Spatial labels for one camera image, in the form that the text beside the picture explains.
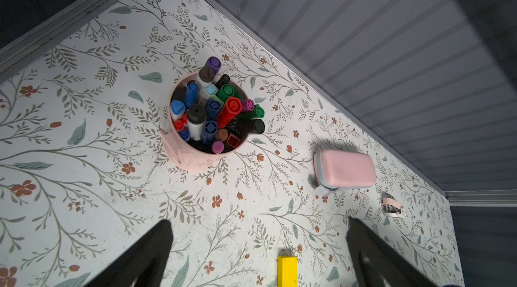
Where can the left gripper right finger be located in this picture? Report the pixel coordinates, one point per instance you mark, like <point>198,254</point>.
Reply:
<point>376,264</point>

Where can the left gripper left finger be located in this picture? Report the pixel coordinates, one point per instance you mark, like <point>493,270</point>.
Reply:
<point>144,263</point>

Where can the yellow long block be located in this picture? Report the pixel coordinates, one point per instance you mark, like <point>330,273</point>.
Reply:
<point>287,271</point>

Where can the small wooden stamp block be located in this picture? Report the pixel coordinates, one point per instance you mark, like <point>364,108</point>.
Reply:
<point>392,208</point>

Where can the pink pencil case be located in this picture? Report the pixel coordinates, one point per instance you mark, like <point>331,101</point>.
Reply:
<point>338,170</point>

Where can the pens in pink cup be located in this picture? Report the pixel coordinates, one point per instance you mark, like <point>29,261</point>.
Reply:
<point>212,114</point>

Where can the pink pen cup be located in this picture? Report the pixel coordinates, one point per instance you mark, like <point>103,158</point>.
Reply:
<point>180,152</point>

